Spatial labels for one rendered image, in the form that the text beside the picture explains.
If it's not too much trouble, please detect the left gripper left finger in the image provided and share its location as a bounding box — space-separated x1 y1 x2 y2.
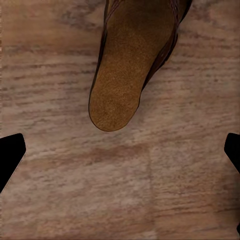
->
0 133 26 193

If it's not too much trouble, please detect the sandal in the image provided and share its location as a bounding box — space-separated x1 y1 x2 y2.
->
88 0 193 132

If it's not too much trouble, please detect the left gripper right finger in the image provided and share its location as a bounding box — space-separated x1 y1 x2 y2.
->
223 133 240 173

